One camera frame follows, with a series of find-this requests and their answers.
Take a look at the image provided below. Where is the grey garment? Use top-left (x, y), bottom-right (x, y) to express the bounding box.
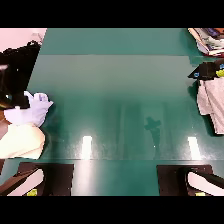
top-left (196, 77), bottom-right (224, 136)

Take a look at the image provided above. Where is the heap of clothes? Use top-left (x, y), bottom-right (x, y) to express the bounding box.
top-left (187, 27), bottom-right (224, 58)

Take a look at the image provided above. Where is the cream garment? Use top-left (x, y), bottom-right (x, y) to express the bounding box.
top-left (0, 122), bottom-right (47, 161)

